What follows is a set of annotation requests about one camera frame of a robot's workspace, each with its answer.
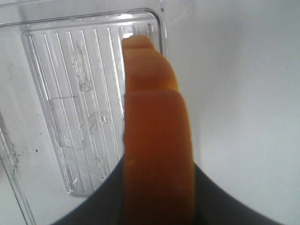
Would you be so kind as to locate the bread slice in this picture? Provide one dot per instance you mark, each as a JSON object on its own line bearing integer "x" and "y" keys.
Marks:
{"x": 159, "y": 172}

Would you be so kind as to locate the clear right plastic tray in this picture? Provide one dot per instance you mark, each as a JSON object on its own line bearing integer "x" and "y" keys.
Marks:
{"x": 62, "y": 87}

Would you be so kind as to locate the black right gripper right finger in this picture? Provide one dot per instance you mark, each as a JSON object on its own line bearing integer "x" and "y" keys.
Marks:
{"x": 213, "y": 206}

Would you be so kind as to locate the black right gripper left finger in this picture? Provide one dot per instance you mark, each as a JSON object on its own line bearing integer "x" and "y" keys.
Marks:
{"x": 104, "y": 207}

